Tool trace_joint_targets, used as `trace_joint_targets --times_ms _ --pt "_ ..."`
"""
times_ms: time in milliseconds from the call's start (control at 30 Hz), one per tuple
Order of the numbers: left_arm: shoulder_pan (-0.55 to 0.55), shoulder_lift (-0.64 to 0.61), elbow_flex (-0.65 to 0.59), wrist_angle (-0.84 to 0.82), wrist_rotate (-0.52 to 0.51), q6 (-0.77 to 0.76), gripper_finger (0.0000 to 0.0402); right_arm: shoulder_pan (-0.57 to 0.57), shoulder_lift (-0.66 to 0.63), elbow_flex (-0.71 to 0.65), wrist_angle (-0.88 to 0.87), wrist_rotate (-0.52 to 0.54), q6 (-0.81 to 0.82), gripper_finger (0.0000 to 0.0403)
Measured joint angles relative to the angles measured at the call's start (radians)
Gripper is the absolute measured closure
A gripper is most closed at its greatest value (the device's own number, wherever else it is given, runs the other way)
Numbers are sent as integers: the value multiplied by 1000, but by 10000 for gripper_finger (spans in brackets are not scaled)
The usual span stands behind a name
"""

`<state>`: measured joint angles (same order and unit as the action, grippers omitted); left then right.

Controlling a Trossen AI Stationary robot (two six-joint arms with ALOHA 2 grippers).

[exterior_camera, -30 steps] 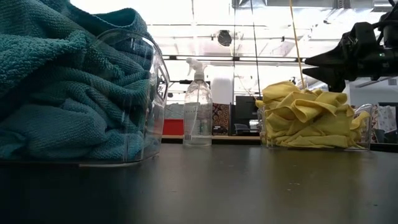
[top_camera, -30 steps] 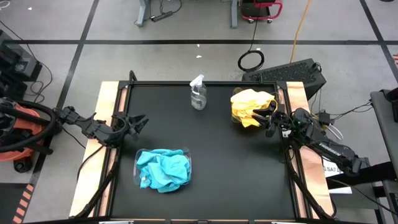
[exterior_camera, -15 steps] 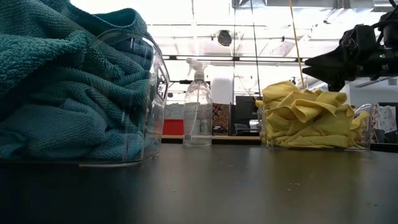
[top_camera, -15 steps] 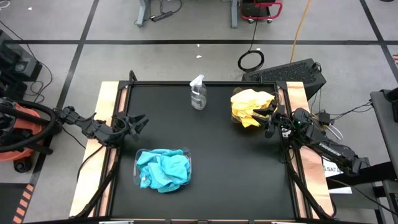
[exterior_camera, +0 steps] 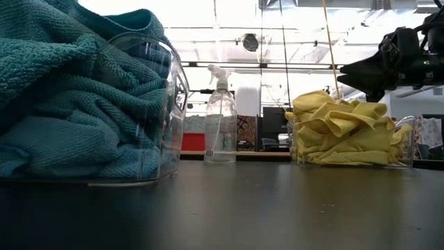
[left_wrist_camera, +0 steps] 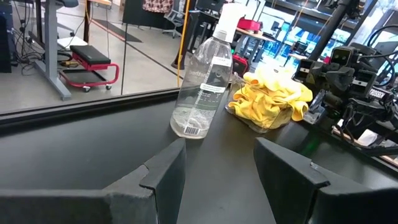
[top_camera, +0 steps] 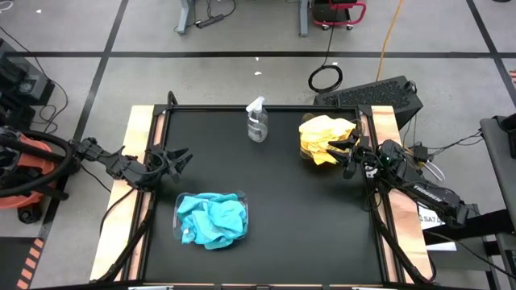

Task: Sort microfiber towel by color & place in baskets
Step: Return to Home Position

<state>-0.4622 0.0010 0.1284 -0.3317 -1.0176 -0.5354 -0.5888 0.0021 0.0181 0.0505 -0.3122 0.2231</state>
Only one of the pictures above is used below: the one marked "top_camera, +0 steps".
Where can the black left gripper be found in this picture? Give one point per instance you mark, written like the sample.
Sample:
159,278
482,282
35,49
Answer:
161,161

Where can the yellow microfiber towel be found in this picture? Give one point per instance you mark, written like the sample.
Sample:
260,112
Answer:
322,135

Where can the clear plastic basket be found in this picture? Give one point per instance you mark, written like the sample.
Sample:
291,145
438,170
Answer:
306,118
177,209

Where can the orange black shop vacuum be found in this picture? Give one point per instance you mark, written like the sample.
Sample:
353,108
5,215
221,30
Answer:
28,161

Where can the black aluminium table frame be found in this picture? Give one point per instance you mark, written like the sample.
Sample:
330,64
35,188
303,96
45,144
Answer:
286,108

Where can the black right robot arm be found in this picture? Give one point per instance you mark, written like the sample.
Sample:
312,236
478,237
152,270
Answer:
423,181

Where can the wooden side board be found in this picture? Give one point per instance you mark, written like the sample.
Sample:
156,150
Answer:
385,121
139,117

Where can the black equipment rack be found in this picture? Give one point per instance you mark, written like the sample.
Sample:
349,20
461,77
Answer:
20,84

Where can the grey side table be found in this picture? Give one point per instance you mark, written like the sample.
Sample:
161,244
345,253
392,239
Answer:
496,161

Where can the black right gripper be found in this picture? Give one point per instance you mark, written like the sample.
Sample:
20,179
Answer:
359,157

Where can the black frame strut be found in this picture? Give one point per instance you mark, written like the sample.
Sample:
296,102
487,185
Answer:
172,98

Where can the grey desk leg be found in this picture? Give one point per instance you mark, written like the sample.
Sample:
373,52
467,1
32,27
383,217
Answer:
185,16
303,18

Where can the white paper sign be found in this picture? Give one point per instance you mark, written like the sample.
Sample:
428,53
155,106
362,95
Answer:
429,219

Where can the red black rolling cart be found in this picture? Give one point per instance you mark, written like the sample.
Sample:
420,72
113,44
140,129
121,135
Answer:
338,20

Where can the teal microfiber towel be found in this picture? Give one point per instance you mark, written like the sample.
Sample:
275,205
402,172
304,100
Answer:
213,217

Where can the black power strip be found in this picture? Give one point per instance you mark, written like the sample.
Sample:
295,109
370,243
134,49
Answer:
209,21

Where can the black metal beam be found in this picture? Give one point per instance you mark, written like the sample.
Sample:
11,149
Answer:
483,225

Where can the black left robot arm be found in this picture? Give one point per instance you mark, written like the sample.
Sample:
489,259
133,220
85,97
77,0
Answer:
117,163

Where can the clear spray bottle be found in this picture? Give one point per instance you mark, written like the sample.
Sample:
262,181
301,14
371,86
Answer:
258,125

